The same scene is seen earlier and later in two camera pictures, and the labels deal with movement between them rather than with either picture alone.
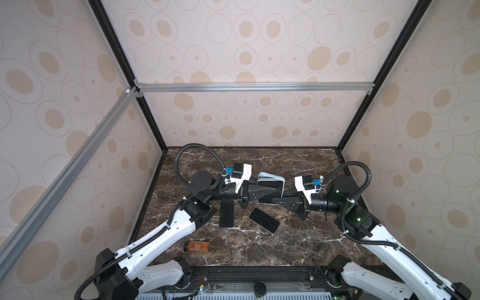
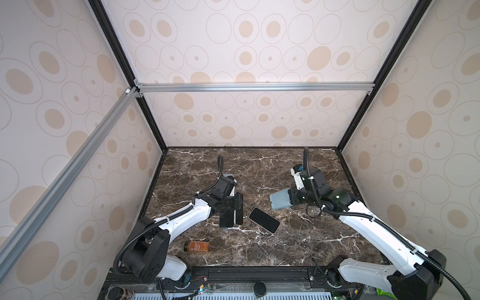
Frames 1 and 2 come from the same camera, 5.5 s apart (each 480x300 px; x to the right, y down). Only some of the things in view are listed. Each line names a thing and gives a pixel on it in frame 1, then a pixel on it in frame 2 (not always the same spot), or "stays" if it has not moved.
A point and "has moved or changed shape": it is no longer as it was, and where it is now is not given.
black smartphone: [264, 220] stays
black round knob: [259, 289] stays
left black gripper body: [241, 195] → [230, 202]
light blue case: [265, 175] has moved or changed shape
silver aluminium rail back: [175, 87] stays
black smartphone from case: [227, 213] stays
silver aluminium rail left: [14, 243] stays
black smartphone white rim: [278, 184] → [238, 214]
